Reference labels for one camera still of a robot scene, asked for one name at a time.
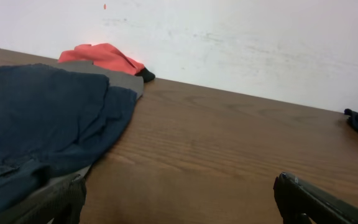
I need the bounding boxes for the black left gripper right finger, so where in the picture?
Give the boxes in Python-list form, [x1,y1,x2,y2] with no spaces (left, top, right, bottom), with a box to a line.
[273,172,358,224]

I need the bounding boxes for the grey shorts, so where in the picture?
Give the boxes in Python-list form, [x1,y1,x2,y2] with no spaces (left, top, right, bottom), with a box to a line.
[0,63,144,213]

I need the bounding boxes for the red and black garment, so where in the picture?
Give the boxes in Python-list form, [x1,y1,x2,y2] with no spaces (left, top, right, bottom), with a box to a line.
[58,43,155,83]

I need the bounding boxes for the dark blue shorts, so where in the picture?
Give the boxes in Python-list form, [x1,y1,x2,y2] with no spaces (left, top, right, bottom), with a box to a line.
[0,64,137,212]

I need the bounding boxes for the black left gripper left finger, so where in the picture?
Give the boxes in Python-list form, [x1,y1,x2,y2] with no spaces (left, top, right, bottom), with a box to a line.
[0,174,86,224]

